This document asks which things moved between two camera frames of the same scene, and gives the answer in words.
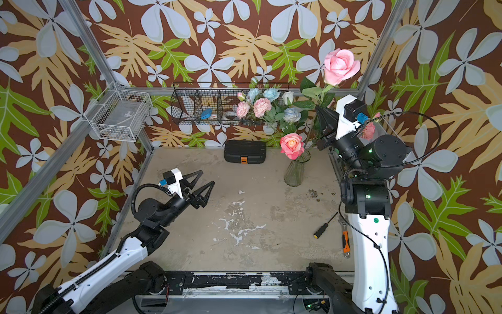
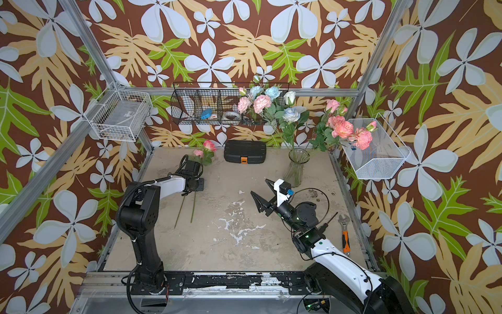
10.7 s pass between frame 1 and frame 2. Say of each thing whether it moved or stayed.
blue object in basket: stayed
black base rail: stayed
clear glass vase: stayed
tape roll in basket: stayed
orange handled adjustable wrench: stayed
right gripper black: moved
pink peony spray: moved
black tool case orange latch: stayed
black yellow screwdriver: stayed
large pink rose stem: moved
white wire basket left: stayed
